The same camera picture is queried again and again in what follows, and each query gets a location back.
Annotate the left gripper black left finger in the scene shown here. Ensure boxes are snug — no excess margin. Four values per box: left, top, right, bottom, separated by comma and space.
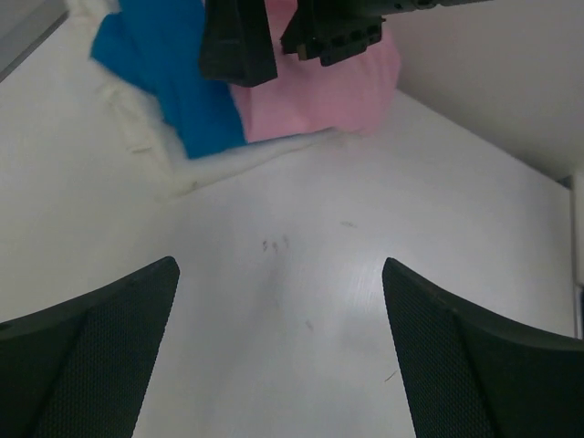
1, 256, 180, 437

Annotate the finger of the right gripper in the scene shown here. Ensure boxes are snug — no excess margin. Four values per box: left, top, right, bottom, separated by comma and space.
198, 0, 277, 88

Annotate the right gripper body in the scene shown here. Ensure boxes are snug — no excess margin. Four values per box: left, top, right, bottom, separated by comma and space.
280, 0, 476, 67

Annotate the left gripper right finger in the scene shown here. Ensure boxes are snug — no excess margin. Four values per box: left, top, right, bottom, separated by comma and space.
382, 258, 583, 437

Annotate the pink t shirt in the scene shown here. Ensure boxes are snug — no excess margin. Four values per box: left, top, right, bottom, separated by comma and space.
230, 1, 401, 142

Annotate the blue folded t shirt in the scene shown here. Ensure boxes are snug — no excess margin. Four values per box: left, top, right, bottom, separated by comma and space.
90, 0, 246, 159

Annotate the white folded t shirt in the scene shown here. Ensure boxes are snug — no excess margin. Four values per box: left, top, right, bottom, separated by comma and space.
67, 1, 334, 194

